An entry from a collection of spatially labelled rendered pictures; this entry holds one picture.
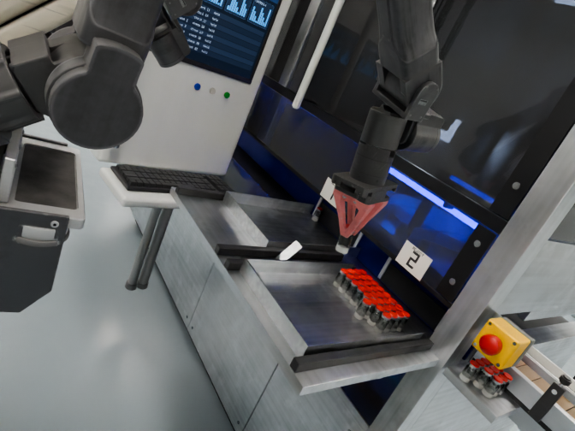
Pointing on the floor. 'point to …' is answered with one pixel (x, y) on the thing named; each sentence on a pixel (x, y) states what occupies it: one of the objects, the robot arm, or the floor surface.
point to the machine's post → (488, 286)
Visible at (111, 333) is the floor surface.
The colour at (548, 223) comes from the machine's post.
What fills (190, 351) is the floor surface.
